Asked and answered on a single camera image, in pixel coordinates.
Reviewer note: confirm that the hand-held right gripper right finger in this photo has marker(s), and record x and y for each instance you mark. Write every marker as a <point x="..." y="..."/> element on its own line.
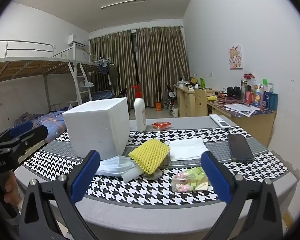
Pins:
<point x="216" y="177"/>

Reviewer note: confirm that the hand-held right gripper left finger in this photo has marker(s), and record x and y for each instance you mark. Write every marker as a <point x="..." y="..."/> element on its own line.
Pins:
<point x="86" y="177"/>

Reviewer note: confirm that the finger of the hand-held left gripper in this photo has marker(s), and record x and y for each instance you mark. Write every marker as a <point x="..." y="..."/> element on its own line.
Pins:
<point x="21" y="128"/>
<point x="35" y="135"/>

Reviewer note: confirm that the blue face mask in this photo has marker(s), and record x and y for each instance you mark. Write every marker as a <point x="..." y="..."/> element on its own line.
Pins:
<point x="112" y="166"/>

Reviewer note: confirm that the white paper napkin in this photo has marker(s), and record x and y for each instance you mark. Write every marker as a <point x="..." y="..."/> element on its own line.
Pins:
<point x="186" y="148"/>

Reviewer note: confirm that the translucent white plastic piece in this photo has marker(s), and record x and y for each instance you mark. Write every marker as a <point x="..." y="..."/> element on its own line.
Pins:
<point x="131" y="175"/>

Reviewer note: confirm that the white foam box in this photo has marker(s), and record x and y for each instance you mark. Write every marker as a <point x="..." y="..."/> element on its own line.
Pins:
<point x="95" y="130"/>

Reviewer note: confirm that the yellow foam net sleeve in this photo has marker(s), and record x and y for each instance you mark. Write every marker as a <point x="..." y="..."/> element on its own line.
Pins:
<point x="148" y="155"/>

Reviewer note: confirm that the person's left hand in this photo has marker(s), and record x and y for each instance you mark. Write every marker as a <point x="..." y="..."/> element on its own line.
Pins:
<point x="13" y="190"/>

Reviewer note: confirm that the blue plaid quilt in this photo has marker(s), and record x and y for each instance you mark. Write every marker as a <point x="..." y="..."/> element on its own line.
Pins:
<point x="50" y="122"/>

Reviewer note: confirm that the black smartphone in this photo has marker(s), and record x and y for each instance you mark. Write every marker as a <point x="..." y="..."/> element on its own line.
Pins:
<point x="240" y="147"/>

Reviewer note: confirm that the white remote control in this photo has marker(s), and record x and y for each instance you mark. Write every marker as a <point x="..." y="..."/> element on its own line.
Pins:
<point x="220" y="122"/>

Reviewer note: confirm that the houndstooth tablecloth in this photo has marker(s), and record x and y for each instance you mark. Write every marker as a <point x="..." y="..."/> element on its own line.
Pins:
<point x="140" y="192"/>

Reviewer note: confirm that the wooden desk with patterned cover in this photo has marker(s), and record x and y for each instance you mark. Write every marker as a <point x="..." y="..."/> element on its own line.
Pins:
<point x="252" y="127"/>

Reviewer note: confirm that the white metal bunk bed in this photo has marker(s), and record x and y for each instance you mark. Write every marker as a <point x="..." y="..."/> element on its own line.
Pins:
<point x="27" y="65"/>
<point x="100" y="95"/>

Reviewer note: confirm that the printed paper sheets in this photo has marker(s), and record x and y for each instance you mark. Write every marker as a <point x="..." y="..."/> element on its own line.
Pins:
<point x="242" y="109"/>

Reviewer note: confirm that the red snack packet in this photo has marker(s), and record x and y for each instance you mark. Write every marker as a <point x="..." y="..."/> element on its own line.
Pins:
<point x="161" y="125"/>

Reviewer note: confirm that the wooden chair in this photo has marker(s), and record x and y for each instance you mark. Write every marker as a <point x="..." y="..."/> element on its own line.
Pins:
<point x="200" y="102"/>

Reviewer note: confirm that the white thermos bottle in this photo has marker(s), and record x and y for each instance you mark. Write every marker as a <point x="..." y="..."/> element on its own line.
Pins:
<point x="175" y="112"/>

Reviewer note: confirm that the wooden desk with drawers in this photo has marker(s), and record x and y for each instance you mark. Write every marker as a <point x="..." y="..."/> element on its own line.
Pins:
<point x="186" y="102"/>

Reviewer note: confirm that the white pump bottle red top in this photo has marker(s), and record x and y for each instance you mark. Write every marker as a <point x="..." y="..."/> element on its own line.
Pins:
<point x="140" y="112"/>

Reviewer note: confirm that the black headphones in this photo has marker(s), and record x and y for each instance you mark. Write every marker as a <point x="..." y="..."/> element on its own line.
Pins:
<point x="233" y="92"/>

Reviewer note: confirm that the orange container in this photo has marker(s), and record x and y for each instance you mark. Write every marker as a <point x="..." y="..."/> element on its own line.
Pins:
<point x="159" y="106"/>

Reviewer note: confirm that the cluster of toiletry bottles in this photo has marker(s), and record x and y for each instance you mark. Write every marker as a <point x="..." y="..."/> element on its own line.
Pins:
<point x="262" y="96"/>

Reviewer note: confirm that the hanging dark clothes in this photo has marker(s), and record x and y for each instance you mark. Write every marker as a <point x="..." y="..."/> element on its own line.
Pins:
<point x="108" y="73"/>

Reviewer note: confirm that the white rice cooker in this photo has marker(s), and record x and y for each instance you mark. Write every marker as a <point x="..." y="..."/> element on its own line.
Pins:
<point x="183" y="83"/>

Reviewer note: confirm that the white air conditioner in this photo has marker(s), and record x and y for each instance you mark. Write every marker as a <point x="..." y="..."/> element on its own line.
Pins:
<point x="76" y="40"/>

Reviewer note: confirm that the brown curtain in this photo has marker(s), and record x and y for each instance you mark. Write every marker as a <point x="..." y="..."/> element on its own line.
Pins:
<point x="112" y="62"/>
<point x="162" y="60"/>

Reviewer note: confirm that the ceiling tube light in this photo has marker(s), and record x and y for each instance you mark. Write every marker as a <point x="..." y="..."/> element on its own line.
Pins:
<point x="123" y="3"/>

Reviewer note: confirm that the pink cartoon wall poster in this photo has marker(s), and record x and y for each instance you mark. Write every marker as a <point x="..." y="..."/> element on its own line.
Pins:
<point x="235" y="57"/>

